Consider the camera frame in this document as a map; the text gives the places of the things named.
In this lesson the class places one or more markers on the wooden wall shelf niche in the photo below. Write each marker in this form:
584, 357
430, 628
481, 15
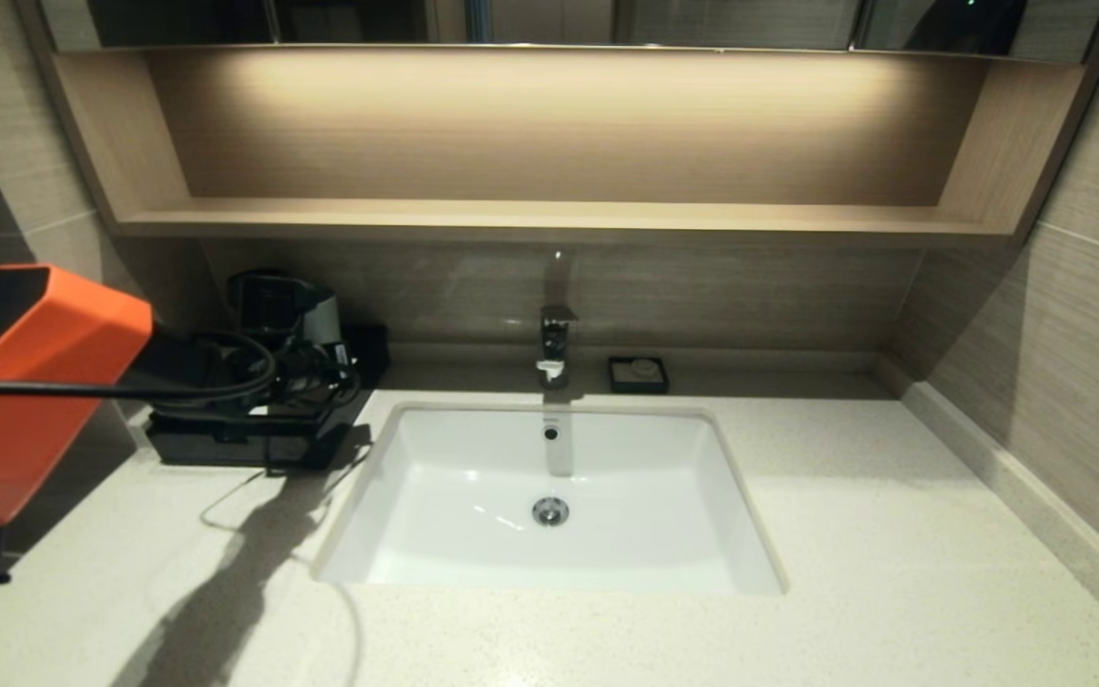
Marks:
549, 221

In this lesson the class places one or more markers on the white ceramic sink basin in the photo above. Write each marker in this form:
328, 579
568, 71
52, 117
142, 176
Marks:
511, 515

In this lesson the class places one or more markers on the grey plastic cup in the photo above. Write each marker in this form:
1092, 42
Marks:
323, 320

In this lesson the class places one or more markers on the black drawer box white top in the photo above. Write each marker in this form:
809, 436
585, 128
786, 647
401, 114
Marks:
373, 353

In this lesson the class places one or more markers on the chrome faucet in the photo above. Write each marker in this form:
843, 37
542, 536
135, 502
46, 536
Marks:
557, 343

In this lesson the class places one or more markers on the black soap dish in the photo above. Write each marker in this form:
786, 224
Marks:
618, 384

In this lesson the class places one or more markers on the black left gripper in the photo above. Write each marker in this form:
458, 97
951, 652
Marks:
306, 377

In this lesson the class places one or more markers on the beige soap bar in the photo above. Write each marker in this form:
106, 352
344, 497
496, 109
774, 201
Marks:
645, 367

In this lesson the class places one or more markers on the mirror cabinet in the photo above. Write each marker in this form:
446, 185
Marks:
731, 24

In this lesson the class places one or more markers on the chrome sink drain stopper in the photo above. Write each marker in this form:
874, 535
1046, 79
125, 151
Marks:
550, 512

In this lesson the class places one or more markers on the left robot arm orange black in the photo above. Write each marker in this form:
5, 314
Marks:
34, 401

